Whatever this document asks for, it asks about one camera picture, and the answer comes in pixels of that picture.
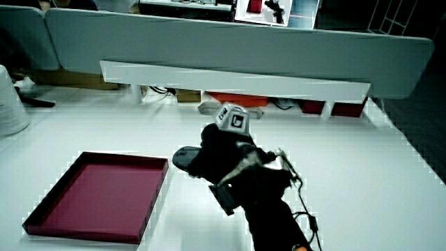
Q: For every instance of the white desk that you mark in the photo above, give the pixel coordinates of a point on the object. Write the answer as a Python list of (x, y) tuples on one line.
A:
[(348, 174)]

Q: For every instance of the grey flat item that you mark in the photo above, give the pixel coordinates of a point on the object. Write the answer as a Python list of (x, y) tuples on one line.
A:
[(206, 108)]

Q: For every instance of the white cylindrical container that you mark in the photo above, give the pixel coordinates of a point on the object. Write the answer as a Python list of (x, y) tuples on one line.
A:
[(10, 108)]

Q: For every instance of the grey computer mouse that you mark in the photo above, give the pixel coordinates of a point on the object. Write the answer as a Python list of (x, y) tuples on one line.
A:
[(183, 157)]

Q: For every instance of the small dark red box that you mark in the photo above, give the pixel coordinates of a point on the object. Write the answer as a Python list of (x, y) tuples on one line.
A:
[(311, 107)]

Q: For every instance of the long grey divider panel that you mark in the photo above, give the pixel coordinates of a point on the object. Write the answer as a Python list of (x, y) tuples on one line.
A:
[(244, 45)]

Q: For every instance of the wide dark red box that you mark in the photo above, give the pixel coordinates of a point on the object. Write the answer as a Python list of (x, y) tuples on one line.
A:
[(348, 108)]

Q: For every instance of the orange flat box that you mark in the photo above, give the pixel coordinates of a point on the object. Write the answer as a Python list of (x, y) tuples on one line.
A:
[(240, 99)]

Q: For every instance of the short grey divider panel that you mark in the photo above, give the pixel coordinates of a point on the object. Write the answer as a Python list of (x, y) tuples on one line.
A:
[(28, 35)]

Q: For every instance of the person's right hand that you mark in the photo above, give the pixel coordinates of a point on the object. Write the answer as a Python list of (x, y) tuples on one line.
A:
[(226, 157)]

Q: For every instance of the maroon shallow tray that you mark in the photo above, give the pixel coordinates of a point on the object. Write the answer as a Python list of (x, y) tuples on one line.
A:
[(101, 195)]

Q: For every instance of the computer monitor screen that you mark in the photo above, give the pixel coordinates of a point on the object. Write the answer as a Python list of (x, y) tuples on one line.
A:
[(265, 10)]

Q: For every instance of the small brown cardboard box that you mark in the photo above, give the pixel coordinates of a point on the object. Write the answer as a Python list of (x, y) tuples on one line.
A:
[(188, 96)]

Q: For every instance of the large brown cardboard box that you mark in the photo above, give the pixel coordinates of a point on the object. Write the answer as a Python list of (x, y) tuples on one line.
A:
[(69, 79)]

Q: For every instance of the person's right forearm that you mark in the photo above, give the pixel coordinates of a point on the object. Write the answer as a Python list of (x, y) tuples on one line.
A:
[(275, 226)]

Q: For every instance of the white desk shelf riser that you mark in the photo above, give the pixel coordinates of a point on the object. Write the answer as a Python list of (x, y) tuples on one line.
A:
[(226, 81)]

